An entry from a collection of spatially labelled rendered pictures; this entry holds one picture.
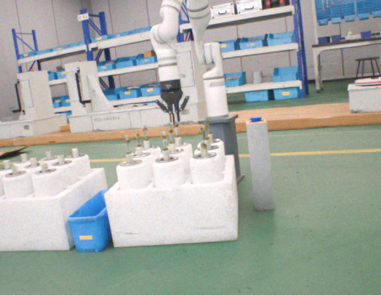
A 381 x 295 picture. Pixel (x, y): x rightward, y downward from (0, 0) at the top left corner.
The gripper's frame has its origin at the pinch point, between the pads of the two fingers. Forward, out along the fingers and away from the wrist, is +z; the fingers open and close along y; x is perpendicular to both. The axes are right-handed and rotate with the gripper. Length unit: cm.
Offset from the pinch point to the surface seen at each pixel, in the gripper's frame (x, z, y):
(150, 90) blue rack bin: 489, 2, -166
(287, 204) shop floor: -1, 35, 38
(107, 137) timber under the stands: 202, 33, -123
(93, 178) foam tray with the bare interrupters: -7.6, 18.5, -32.9
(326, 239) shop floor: -32, 35, 48
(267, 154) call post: -5.1, 15.0, 32.0
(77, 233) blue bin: -37, 29, -27
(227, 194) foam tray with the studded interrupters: -29.7, 20.3, 20.6
